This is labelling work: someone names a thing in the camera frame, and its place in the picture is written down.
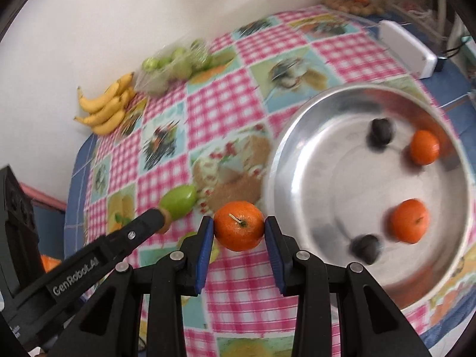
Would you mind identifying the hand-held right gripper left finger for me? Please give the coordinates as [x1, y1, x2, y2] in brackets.
[45, 216, 215, 357]

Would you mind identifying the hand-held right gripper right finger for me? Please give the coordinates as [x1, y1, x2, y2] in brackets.
[263, 216, 432, 357]

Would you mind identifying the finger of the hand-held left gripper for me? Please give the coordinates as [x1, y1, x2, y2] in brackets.
[106, 209, 165, 257]

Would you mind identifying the brown longan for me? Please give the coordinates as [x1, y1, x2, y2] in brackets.
[158, 212, 173, 235]

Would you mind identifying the orange tangerine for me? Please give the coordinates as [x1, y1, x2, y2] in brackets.
[213, 201, 265, 252]
[389, 198, 430, 245]
[410, 129, 440, 166]

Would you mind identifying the large green jujube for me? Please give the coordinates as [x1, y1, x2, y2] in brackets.
[159, 185, 198, 221]

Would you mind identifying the dark red cherry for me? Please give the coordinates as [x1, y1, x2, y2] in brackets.
[366, 118, 394, 151]
[351, 234, 383, 265]

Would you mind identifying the silver metal plate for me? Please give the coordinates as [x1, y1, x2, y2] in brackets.
[262, 84, 471, 311]

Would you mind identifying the bag of green fruits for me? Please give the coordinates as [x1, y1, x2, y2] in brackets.
[134, 39, 224, 95]

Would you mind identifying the blue chair with pink edge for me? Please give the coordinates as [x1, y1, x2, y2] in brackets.
[18, 182, 68, 264]

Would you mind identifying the orange plastic cup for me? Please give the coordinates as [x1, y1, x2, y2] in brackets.
[40, 255, 62, 274]

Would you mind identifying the yellow banana bunch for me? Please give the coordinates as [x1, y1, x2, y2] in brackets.
[73, 72, 136, 135]

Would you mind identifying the pink checkered printed tablecloth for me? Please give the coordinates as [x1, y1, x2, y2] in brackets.
[84, 4, 476, 357]

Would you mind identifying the pile of small green jujubes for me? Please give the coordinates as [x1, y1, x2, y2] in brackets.
[141, 41, 220, 82]

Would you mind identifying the white plastic device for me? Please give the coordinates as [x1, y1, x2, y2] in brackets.
[377, 20, 437, 79]

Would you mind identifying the black cable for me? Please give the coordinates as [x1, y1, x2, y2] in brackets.
[437, 39, 476, 71]

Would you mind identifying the white furniture frame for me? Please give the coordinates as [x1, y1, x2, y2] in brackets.
[431, 0, 476, 53]

